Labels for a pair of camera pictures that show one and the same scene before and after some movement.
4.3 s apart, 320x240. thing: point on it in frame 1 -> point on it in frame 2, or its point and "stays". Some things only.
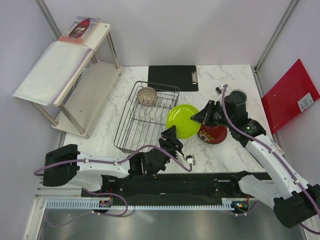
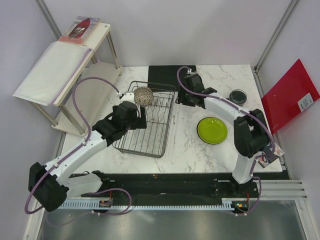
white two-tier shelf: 80,103 stays
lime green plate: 179,116 -> 212,130
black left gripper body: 175,146 -> 134,124
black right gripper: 204,116 -> 181,99
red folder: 295,92 stays
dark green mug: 236,96 stays
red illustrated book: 80,31 stays
